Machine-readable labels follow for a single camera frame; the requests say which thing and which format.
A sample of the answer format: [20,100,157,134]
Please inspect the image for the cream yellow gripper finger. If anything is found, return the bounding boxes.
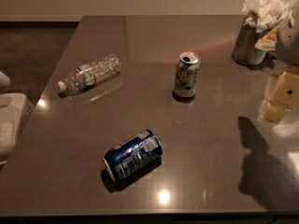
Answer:
[261,67,299,123]

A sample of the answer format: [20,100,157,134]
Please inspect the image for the blue pepsi can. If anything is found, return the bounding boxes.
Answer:
[102,129,163,181]

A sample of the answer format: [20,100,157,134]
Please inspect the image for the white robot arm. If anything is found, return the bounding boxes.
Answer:
[260,5,299,123]

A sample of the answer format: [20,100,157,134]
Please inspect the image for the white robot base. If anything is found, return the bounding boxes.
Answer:
[0,92,35,166]

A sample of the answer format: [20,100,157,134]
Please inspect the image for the green 7up can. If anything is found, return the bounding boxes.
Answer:
[174,51,201,98]

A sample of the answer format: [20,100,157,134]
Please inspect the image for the metal cup with napkins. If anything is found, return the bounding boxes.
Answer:
[231,22,269,66]

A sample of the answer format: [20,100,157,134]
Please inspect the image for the white crumpled paper napkins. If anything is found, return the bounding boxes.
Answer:
[242,0,299,33]

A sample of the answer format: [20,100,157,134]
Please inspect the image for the clear plastic water bottle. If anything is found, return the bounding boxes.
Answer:
[57,54,121,96]

